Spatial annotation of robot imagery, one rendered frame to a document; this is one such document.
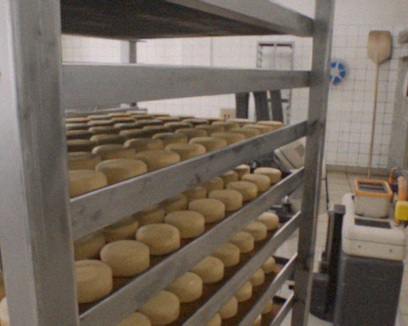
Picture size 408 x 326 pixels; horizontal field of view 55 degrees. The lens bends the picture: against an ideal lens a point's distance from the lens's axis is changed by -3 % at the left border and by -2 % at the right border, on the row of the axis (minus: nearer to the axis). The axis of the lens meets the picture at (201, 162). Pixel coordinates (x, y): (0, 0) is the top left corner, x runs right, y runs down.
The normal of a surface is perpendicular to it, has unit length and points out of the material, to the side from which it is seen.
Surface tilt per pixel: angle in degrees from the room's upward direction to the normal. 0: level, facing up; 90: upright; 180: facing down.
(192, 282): 0
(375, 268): 90
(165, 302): 0
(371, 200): 92
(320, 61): 90
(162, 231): 0
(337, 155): 90
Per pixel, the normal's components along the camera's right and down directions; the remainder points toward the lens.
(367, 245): -0.32, 0.21
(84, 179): 0.01, -0.97
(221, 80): 0.86, 0.12
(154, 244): -0.06, 0.22
